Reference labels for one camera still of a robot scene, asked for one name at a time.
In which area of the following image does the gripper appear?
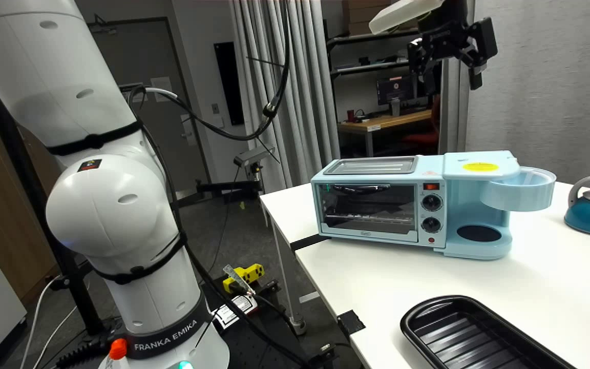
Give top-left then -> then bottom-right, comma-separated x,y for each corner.
407,0 -> 499,96

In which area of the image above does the light blue swing-out compartment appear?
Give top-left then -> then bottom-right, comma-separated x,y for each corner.
480,166 -> 557,213

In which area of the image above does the light blue toaster oven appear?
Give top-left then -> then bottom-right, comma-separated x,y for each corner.
310,150 -> 557,261

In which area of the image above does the toaster oven door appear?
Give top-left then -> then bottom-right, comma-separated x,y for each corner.
315,182 -> 420,243

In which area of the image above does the monitor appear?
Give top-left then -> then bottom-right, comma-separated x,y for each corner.
375,75 -> 419,106

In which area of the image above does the black shelf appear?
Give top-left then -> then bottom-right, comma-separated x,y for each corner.
325,28 -> 425,118

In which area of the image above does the red chair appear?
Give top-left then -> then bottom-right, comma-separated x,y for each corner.
402,95 -> 442,150

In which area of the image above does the wooden desk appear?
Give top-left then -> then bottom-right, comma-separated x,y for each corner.
336,109 -> 434,158

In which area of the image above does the metal griddle tray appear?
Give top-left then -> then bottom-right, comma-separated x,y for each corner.
323,156 -> 419,175

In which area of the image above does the grey curtain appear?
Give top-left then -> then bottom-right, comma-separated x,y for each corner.
229,0 -> 342,194

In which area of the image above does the black baking tray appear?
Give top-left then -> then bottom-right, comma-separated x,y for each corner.
399,295 -> 578,369

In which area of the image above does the grey door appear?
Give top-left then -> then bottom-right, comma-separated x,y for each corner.
86,17 -> 212,200

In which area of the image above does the yellow power adapter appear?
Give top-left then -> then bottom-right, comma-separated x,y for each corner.
222,263 -> 265,294

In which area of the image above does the white label tag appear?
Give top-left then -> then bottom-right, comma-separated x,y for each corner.
212,294 -> 259,330

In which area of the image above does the orange capped white bottle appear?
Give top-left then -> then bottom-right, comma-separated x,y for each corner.
99,338 -> 131,369

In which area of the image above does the oven door handle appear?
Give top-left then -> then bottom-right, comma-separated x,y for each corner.
332,184 -> 391,195

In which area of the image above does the camera on mount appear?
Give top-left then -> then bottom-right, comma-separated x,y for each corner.
196,146 -> 277,201

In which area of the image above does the white cable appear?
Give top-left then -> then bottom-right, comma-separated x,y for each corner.
18,274 -> 79,369

